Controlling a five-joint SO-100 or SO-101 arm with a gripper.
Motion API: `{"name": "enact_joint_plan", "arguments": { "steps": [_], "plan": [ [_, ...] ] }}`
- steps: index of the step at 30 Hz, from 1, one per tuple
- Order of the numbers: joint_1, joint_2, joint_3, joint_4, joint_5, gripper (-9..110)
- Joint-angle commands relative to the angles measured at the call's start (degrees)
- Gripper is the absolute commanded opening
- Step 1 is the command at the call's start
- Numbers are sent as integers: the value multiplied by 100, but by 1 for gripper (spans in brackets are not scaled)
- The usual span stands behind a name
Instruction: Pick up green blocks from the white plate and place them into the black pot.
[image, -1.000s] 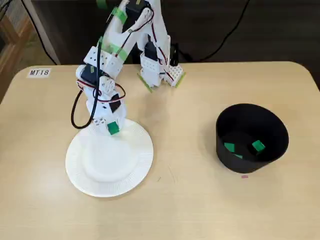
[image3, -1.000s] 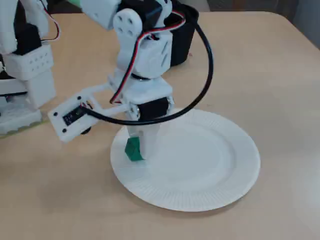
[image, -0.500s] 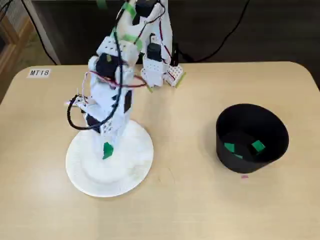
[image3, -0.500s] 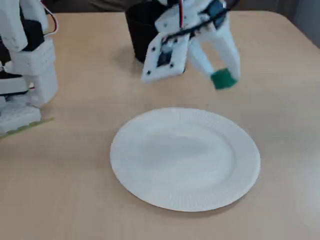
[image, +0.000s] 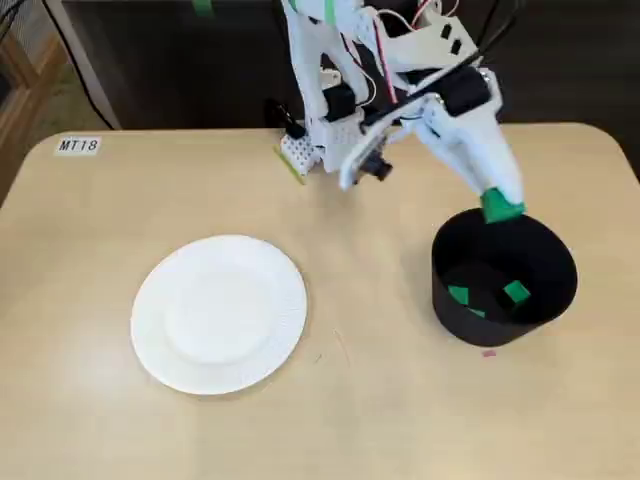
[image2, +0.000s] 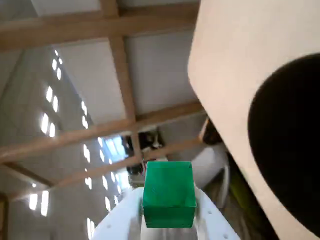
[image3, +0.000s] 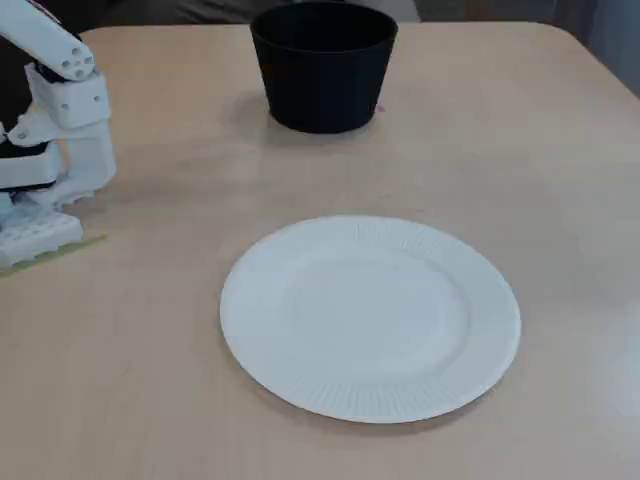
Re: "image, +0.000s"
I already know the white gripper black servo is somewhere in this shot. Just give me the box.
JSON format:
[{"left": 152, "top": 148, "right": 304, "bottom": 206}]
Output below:
[{"left": 406, "top": 68, "right": 527, "bottom": 205}]

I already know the white paper plate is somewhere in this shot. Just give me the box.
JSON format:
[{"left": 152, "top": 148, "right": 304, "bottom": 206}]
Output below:
[{"left": 130, "top": 234, "right": 308, "bottom": 396}]

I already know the black table clamp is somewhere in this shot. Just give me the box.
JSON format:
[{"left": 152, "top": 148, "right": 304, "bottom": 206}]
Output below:
[{"left": 264, "top": 98, "right": 307, "bottom": 141}]

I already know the black plastic bucket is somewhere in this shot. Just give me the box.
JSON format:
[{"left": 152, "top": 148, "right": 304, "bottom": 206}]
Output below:
[{"left": 431, "top": 208, "right": 580, "bottom": 347}]

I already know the white MT18 label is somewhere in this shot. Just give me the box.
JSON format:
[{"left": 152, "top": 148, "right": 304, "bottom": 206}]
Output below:
[{"left": 53, "top": 137, "right": 104, "bottom": 157}]

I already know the grey metal leg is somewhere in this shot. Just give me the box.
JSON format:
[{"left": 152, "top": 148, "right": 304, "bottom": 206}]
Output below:
[{"left": 43, "top": 0, "right": 123, "bottom": 130}]

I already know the wooden furniture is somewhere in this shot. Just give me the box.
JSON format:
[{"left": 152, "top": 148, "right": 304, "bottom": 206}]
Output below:
[{"left": 0, "top": 0, "right": 69, "bottom": 204}]

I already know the black camera cable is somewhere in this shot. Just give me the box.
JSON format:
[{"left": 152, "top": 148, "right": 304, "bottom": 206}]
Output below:
[{"left": 359, "top": 0, "right": 521, "bottom": 132}]

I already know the red servo wire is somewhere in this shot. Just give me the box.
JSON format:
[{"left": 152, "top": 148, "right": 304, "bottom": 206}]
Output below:
[{"left": 372, "top": 7, "right": 401, "bottom": 106}]

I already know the yellow-green base plate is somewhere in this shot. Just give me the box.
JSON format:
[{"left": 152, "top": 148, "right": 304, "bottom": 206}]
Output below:
[{"left": 273, "top": 144, "right": 307, "bottom": 186}]

